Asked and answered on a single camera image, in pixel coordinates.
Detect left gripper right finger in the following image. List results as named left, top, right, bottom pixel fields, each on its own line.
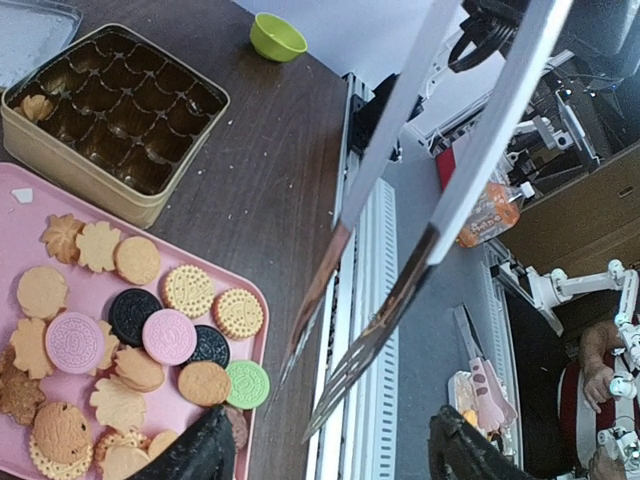
left=428, top=405, right=530, bottom=480

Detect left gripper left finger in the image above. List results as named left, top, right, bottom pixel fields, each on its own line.
left=130, top=406, right=236, bottom=480

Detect swirl butter cookie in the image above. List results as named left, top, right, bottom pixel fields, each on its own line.
left=20, top=94, right=54, bottom=122

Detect metal serving tongs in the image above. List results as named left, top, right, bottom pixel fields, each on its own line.
left=279, top=1, right=573, bottom=441

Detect brown chocolate cookie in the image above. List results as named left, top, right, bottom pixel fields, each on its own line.
left=224, top=405, right=249, bottom=453

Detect green sandwich cookie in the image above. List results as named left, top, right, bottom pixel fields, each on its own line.
left=226, top=360, right=270, bottom=410

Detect black sandwich cookie lower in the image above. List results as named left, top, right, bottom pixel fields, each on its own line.
left=182, top=325, right=231, bottom=368

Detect black sandwich cookie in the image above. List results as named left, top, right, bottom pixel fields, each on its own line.
left=108, top=288, right=162, bottom=348
left=182, top=325, right=231, bottom=368

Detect pink sandwich cookie lower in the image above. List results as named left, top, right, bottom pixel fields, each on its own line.
left=142, top=309, right=197, bottom=366

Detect pink sandwich cookie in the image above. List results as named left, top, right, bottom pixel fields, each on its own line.
left=142, top=309, right=197, bottom=366
left=45, top=311, right=105, bottom=374

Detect person in red shirt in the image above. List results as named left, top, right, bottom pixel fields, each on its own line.
left=554, top=321, right=639, bottom=479

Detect yellow dotted cookie corner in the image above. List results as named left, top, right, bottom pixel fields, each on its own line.
left=213, top=288, right=265, bottom=341

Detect pink plastic tray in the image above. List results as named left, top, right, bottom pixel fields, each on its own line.
left=1, top=162, right=270, bottom=479

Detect chocolate chip cookie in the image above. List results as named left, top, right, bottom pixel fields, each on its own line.
left=32, top=402, right=91, bottom=464

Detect yellow dotted cookie middle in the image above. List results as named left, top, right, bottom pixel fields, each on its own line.
left=161, top=264, right=215, bottom=320

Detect black sandwich cookie upper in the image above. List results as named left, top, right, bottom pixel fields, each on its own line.
left=108, top=288, right=162, bottom=348

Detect pink sandwich cookie upper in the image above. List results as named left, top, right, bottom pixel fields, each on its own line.
left=45, top=311, right=105, bottom=374

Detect round tan cookie right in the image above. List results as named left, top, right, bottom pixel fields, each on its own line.
left=114, top=236, right=161, bottom=286

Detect leaf shaped tan cookie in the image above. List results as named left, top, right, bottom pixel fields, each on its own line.
left=75, top=221, right=121, bottom=273

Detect orange snack packet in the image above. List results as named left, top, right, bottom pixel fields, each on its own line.
left=456, top=182, right=535, bottom=248

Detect gold cookie tin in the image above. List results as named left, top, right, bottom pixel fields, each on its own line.
left=1, top=23, right=230, bottom=229

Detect green plastic bowl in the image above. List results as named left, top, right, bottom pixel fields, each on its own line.
left=249, top=12, right=308, bottom=63

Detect silver tin lid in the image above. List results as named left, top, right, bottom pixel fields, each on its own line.
left=1, top=0, right=83, bottom=91

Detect front aluminium rail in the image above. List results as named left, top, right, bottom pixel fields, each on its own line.
left=304, top=72, right=401, bottom=480

